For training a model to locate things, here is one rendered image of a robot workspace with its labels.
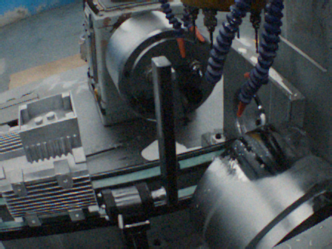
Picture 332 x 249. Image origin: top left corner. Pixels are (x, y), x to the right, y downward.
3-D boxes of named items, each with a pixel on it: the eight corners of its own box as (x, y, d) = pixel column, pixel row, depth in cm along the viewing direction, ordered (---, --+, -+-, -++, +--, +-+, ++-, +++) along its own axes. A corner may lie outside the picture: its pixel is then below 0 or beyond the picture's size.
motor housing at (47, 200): (85, 170, 91) (70, 95, 81) (105, 227, 76) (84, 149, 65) (15, 184, 86) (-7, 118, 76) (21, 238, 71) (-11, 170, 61)
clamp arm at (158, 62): (176, 193, 73) (168, 54, 59) (182, 203, 71) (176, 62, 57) (157, 198, 72) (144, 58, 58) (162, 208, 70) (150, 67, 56)
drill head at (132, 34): (176, 60, 136) (172, -5, 122) (227, 118, 107) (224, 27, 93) (99, 77, 130) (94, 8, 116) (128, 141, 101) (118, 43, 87)
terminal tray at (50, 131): (75, 121, 79) (70, 89, 75) (84, 153, 71) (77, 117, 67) (25, 135, 77) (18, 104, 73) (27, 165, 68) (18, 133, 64)
